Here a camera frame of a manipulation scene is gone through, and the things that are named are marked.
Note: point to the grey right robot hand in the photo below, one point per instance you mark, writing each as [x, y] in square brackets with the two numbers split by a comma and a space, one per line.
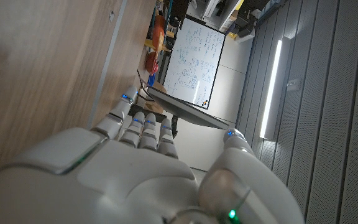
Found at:
[120, 186]

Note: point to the flat computer monitor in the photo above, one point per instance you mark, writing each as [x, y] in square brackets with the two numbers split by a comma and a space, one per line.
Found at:
[185, 109]

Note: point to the red bowl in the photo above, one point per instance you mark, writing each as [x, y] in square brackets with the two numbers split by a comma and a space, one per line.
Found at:
[151, 62]

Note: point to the whiteboard with writing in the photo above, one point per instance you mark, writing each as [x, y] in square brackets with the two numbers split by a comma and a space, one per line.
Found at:
[194, 56]

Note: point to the teal orange toy airplane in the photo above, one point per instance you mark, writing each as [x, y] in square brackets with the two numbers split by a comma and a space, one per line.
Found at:
[158, 34]

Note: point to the long ceiling light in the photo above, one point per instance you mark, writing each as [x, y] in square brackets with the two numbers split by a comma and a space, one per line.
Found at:
[270, 93]

